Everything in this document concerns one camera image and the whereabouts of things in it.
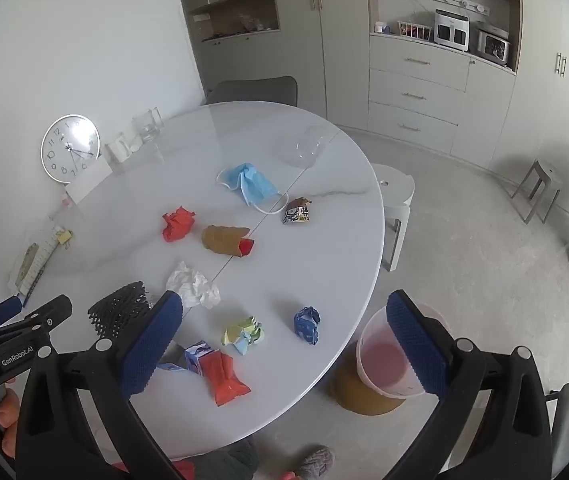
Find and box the beige drawer unit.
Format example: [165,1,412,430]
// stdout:
[367,35,473,156]

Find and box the person's grey slipper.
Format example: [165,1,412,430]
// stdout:
[295,445,336,480]

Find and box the white plastic trash bin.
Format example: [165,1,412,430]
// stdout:
[356,305,448,401]

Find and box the white mug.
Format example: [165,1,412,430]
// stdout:
[105,132,132,165]

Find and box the white toaster oven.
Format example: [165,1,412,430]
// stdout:
[433,8,470,52]

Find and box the beige built-in cabinet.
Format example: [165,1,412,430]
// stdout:
[172,0,569,211]

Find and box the grey dining chair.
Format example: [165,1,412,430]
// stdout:
[207,76,299,108]

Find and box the brown round base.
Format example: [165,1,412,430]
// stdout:
[332,342,408,417]

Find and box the pile of small clutter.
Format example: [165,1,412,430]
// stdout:
[202,12,272,41]

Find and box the red paper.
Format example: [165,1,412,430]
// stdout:
[161,206,198,242]

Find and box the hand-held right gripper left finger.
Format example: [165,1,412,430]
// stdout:
[14,290,185,480]

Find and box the person's quilted teal garment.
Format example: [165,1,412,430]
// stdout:
[194,442,260,480]

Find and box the round white wall clock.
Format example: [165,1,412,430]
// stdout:
[40,114,101,184]

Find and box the blue wrapper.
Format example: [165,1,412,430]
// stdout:
[293,306,321,346]

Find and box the person's left hand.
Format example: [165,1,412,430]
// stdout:
[0,389,21,461]

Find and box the silver microwave oven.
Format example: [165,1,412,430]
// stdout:
[475,22,511,66]

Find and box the clear glass mug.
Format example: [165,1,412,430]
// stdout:
[132,106,165,145]

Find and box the brown printed snack wrapper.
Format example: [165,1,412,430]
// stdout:
[282,197,314,226]

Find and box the white plastic stool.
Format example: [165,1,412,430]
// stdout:
[372,162,415,272]

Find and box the orange snack packet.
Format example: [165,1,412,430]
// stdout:
[199,350,252,406]

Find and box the white wire basket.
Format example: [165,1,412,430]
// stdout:
[395,20,433,41]

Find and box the clear plastic container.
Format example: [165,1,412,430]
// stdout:
[284,125,328,167]

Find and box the blue face mask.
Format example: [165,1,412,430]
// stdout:
[217,162,290,213]

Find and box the stack of white papers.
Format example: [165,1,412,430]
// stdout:
[7,225,72,308]

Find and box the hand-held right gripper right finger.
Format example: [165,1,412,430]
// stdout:
[382,289,553,480]

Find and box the yellow green paper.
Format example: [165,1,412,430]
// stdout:
[221,316,265,356]

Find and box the grey metal-legged stool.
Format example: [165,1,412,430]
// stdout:
[511,159,561,224]

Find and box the blue white small carton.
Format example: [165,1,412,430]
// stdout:
[157,341,212,375]

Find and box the white tissue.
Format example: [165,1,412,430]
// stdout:
[166,261,221,309]

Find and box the white card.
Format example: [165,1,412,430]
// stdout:
[64,159,112,205]

